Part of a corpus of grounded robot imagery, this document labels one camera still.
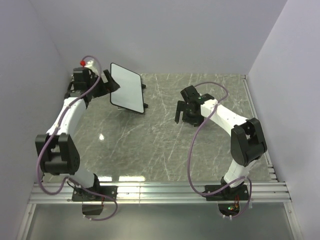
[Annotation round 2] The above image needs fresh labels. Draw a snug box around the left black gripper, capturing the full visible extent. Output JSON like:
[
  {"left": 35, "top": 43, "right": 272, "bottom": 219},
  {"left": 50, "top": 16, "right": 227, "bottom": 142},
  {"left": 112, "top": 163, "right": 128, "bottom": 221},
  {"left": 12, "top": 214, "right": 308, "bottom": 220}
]
[{"left": 86, "top": 69, "right": 119, "bottom": 99}]

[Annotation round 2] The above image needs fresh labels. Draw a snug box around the white whiteboard black frame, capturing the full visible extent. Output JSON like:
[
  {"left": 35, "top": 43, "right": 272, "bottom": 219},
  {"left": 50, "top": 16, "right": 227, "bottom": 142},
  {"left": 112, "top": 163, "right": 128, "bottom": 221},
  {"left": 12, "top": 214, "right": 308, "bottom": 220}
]
[{"left": 110, "top": 62, "right": 149, "bottom": 114}]

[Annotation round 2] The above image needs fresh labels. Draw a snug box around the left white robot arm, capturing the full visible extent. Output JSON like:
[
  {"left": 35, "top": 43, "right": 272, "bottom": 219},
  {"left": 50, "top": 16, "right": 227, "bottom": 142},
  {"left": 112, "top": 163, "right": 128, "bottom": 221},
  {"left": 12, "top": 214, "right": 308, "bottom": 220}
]
[{"left": 35, "top": 67, "right": 120, "bottom": 201}]

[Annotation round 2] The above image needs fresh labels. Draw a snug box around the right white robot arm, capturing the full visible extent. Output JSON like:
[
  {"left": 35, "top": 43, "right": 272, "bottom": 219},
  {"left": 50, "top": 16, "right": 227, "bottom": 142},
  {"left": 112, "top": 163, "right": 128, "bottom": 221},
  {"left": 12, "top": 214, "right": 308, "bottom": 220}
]
[{"left": 174, "top": 89, "right": 267, "bottom": 200}]

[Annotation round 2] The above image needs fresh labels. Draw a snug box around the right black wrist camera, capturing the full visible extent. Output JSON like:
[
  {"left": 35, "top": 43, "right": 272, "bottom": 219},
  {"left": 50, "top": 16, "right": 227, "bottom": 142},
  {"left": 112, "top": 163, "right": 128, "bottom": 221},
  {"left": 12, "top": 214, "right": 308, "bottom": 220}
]
[{"left": 180, "top": 85, "right": 200, "bottom": 104}]

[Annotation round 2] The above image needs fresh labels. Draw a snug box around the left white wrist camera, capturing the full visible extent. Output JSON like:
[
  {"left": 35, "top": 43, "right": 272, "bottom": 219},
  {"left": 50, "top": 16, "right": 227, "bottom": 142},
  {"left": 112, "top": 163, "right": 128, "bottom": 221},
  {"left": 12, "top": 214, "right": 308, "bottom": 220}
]
[{"left": 80, "top": 59, "right": 99, "bottom": 75}]

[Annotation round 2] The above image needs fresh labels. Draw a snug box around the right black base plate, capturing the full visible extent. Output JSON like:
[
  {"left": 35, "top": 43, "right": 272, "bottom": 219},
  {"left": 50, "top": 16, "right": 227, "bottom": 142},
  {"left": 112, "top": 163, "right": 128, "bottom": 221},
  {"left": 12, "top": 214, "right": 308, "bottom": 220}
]
[{"left": 204, "top": 184, "right": 249, "bottom": 201}]

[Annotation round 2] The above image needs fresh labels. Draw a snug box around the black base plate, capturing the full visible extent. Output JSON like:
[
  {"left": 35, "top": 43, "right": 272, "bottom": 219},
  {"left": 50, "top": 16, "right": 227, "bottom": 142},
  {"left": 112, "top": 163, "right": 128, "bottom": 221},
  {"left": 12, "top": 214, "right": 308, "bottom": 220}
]
[
  {"left": 71, "top": 185, "right": 118, "bottom": 202},
  {"left": 204, "top": 184, "right": 249, "bottom": 201}
]

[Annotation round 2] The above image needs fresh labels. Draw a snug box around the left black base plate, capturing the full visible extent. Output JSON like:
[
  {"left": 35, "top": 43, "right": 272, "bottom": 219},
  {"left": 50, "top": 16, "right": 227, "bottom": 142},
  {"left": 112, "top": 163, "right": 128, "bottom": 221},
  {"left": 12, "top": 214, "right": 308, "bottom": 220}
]
[{"left": 71, "top": 185, "right": 118, "bottom": 202}]

